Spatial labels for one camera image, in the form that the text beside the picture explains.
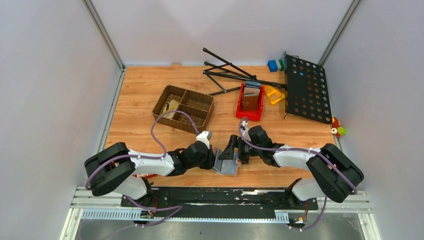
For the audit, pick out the brown wicker divided basket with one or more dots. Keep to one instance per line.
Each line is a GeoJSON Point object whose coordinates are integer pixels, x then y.
{"type": "Point", "coordinates": [195, 107]}

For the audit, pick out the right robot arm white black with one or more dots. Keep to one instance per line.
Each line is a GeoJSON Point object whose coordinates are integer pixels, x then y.
{"type": "Point", "coordinates": [334, 175]}

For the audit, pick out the brown wallet in bin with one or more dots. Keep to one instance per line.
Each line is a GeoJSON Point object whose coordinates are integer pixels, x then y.
{"type": "Point", "coordinates": [250, 98]}

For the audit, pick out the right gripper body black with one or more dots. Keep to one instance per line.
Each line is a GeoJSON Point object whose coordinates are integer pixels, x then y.
{"type": "Point", "coordinates": [245, 150]}

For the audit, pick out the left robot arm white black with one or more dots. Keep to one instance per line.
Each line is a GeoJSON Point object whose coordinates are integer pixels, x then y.
{"type": "Point", "coordinates": [114, 169]}

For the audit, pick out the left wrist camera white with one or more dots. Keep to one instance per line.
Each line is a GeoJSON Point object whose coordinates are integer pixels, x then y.
{"type": "Point", "coordinates": [204, 137]}

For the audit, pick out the yellow plastic triangle toy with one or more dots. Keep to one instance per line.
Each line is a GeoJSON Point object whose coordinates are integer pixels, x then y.
{"type": "Point", "coordinates": [273, 95]}

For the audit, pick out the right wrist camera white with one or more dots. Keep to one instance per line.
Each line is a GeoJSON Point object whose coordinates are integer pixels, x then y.
{"type": "Point", "coordinates": [245, 130]}

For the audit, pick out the black perforated music stand tray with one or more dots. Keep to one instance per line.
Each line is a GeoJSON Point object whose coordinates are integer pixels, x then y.
{"type": "Point", "coordinates": [306, 92]}

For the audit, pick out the red green toy pieces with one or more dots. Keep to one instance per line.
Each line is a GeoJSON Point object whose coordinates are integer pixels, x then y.
{"type": "Point", "coordinates": [337, 129]}

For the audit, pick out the black folding stand legs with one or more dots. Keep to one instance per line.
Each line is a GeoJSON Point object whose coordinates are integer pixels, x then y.
{"type": "Point", "coordinates": [230, 71]}

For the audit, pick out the aluminium frame rail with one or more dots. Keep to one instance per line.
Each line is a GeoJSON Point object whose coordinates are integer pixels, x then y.
{"type": "Point", "coordinates": [115, 206]}

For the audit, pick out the red white window toy block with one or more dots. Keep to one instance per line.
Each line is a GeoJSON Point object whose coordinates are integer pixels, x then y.
{"type": "Point", "coordinates": [145, 175]}

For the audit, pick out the cards in basket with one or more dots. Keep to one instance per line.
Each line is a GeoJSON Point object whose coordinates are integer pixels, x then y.
{"type": "Point", "coordinates": [168, 107]}

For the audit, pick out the red plastic bin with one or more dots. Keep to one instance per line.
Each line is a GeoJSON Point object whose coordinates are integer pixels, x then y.
{"type": "Point", "coordinates": [251, 115]}

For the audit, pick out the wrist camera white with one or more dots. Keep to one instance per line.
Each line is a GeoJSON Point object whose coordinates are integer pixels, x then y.
{"type": "Point", "coordinates": [245, 130]}
{"type": "Point", "coordinates": [204, 137]}

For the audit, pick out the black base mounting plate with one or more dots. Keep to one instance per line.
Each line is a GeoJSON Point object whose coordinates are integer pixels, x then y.
{"type": "Point", "coordinates": [225, 202]}

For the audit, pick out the blue green white blocks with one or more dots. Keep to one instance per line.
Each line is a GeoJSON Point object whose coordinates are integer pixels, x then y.
{"type": "Point", "coordinates": [278, 65]}

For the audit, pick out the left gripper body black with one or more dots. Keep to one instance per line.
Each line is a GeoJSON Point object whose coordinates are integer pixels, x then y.
{"type": "Point", "coordinates": [206, 162]}

